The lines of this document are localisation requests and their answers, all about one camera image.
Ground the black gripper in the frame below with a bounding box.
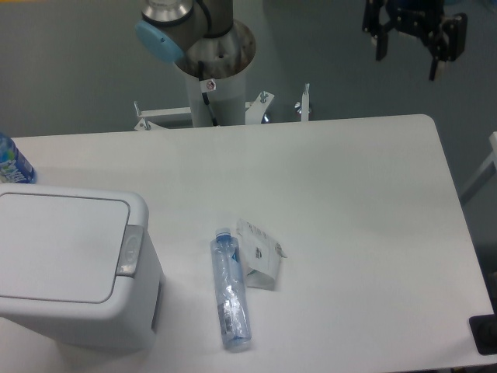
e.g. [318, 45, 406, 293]
[362, 0, 467, 81]

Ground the white push-lid trash can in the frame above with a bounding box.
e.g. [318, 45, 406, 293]
[1, 183, 165, 350]

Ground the crumpled white paper carton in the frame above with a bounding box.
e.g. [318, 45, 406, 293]
[236, 219, 287, 291]

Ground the black clamp at table edge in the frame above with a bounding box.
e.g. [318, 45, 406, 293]
[469, 314, 496, 356]

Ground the empty clear plastic bottle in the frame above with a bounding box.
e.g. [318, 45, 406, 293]
[210, 228, 252, 352]

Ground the blue labelled water bottle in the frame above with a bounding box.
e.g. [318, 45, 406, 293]
[1, 134, 36, 183]

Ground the white frame at right edge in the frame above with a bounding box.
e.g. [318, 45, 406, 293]
[460, 131, 496, 205]

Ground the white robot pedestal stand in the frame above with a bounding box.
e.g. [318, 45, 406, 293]
[133, 19, 314, 131]

